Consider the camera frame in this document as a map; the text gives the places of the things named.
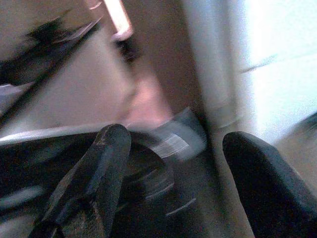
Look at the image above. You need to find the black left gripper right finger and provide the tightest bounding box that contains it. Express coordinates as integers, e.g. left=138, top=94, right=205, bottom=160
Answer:
left=222, top=131, right=317, bottom=238

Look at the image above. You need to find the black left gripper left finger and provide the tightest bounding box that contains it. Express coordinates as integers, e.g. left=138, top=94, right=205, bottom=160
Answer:
left=29, top=123, right=132, bottom=238

